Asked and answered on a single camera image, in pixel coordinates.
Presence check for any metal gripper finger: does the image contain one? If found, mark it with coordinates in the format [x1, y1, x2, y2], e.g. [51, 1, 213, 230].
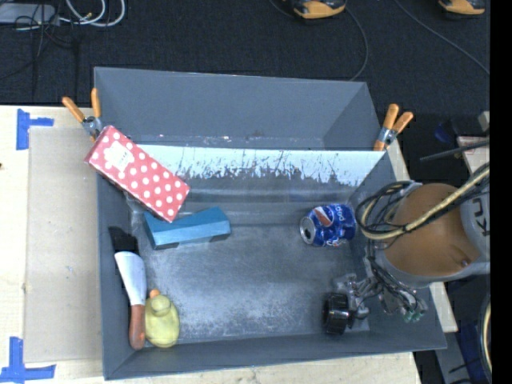
[347, 292, 372, 320]
[334, 273, 378, 296]

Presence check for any grey metal bin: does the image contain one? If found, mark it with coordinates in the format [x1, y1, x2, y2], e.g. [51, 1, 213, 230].
[93, 66, 448, 381]

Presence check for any black ribbed cylinder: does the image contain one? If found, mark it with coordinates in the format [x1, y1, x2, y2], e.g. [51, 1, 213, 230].
[322, 291, 354, 336]

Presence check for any pale cardboard board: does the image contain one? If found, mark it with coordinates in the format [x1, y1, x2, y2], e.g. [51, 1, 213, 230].
[22, 125, 105, 364]

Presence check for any yellow rubber duck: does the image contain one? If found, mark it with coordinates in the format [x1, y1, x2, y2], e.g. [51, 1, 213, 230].
[144, 289, 181, 349]

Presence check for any red white-dotted box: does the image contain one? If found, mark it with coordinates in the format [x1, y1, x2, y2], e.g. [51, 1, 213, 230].
[83, 125, 191, 224]

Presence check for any blue soda can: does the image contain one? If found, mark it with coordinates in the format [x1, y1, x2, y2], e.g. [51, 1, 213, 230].
[299, 203, 358, 249]

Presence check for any blue flat block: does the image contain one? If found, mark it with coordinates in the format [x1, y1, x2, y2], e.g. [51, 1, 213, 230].
[142, 206, 233, 251]

